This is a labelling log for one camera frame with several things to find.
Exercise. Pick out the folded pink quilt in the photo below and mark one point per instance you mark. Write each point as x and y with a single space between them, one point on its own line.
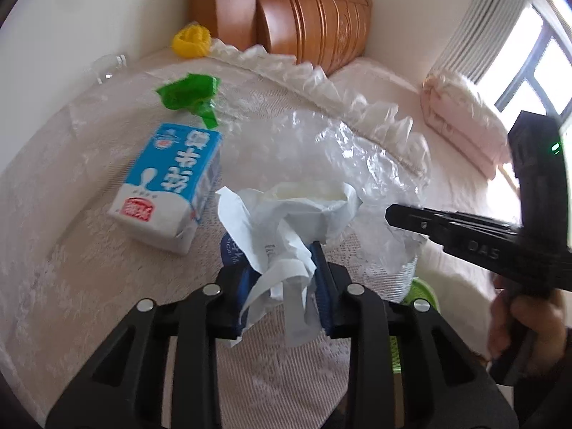
464 116

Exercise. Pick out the green plastic wrapper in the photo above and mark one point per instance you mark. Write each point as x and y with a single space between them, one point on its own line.
185 91

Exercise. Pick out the person's right hand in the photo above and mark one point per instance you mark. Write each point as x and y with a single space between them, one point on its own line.
531 317

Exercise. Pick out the white blue mask package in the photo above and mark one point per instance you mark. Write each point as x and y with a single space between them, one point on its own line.
286 232

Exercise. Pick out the striped grey curtain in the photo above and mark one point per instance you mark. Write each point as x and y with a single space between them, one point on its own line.
487 22

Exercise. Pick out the yellow plastic toy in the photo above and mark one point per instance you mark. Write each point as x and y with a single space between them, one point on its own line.
192 41

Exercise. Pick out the pink bed sheet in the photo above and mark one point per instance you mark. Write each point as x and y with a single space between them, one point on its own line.
460 187

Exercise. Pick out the dark framed window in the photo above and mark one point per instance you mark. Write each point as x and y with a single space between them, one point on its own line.
545 67

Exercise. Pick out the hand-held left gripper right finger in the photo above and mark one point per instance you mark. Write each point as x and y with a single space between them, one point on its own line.
322 290

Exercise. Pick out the carved wooden headboard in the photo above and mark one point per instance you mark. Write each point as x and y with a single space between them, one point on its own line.
313 22

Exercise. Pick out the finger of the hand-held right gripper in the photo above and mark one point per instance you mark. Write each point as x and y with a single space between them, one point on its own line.
415 223

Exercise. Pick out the clear plastic cup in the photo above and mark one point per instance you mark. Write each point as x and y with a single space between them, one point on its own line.
107 68

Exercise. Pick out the wooden headboard side panel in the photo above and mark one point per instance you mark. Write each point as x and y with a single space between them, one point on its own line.
223 4

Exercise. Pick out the blue white milk carton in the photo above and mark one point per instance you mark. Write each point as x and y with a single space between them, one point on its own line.
165 178

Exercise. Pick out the green plastic basket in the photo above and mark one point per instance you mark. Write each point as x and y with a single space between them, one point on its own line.
420 289

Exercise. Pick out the clear plastic bag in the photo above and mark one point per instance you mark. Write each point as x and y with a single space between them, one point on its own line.
348 152

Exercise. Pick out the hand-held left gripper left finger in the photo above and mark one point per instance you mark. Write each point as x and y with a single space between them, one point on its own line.
243 286

